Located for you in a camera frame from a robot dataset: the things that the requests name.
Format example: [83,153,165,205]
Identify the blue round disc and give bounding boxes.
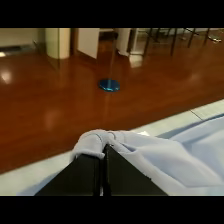
[98,78,121,93]

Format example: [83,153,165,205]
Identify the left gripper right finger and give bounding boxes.
[102,143,169,197]

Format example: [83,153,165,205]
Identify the light blue shirt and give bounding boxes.
[18,113,224,197]

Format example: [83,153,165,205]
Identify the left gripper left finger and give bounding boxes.
[34,155,102,197]

